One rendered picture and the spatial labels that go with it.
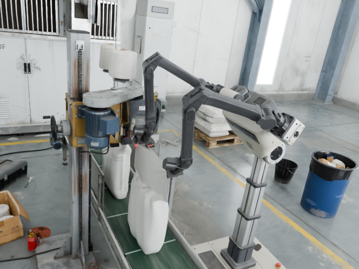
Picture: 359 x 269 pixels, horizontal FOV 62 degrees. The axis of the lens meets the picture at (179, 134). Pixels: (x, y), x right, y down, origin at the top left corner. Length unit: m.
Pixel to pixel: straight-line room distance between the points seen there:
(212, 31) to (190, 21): 0.64
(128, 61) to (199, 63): 5.41
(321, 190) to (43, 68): 3.91
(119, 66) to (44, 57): 2.94
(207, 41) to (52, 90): 3.82
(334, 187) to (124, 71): 2.64
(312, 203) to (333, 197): 0.24
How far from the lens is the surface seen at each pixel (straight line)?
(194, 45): 7.00
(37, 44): 4.65
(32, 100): 4.80
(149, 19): 5.80
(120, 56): 1.81
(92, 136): 1.91
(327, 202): 3.75
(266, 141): 1.72
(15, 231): 2.96
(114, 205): 2.64
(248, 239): 2.32
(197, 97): 1.26
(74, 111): 2.01
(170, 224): 2.44
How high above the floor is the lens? 1.91
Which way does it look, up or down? 21 degrees down
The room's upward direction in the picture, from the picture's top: 7 degrees clockwise
